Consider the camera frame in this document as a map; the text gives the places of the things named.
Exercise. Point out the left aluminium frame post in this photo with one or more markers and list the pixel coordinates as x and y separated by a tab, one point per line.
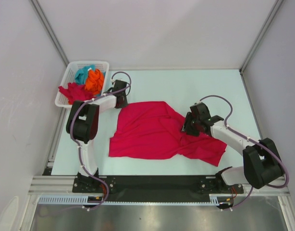
49	30

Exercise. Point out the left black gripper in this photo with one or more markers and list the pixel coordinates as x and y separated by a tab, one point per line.
125	104

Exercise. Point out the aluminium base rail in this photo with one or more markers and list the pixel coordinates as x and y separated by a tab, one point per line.
61	179

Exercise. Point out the orange t shirt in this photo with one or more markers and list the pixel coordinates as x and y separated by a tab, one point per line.
94	88

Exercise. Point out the white plastic laundry basket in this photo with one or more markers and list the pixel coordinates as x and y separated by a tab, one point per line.
69	77

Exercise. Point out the right aluminium frame post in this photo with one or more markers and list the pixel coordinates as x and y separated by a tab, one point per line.
262	33

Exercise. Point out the aluminium frame post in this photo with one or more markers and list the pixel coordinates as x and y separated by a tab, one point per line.
49	30
262	33

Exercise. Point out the teal t shirt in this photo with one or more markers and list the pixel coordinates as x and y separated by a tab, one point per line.
82	75

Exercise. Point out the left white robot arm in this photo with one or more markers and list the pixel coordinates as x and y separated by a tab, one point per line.
82	125

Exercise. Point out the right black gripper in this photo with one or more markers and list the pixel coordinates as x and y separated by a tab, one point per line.
186	126

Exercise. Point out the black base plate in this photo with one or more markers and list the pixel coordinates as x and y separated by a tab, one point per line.
156	189

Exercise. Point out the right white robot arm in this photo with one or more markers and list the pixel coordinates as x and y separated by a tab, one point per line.
261	161

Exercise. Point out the slotted cable duct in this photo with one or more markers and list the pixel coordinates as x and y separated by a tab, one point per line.
86	200

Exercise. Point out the red t shirt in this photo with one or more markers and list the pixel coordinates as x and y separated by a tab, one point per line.
75	92
153	131

